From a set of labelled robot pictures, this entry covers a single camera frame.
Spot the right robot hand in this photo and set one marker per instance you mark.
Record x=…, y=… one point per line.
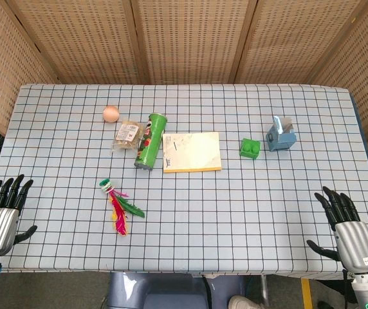
x=353, y=236

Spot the feather shuttlecock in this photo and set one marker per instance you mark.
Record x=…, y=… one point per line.
x=119, y=206

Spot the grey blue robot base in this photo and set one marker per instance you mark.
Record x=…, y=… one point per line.
x=174, y=291

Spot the blue open carton box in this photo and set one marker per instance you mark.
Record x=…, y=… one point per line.
x=280, y=135

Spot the white shoe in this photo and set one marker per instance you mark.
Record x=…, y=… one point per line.
x=243, y=302

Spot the green toy brick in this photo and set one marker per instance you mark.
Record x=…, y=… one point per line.
x=250, y=148

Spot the blue checkered tablecloth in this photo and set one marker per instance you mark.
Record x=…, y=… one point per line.
x=203, y=209

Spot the clear snack bag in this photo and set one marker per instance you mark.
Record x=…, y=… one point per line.
x=126, y=135

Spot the brown egg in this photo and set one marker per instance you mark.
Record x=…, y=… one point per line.
x=111, y=114

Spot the green chips can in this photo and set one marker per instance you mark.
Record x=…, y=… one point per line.
x=149, y=140

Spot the yellow notepad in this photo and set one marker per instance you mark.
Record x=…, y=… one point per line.
x=191, y=152

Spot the woven folding screen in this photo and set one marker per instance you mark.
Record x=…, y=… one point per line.
x=184, y=38

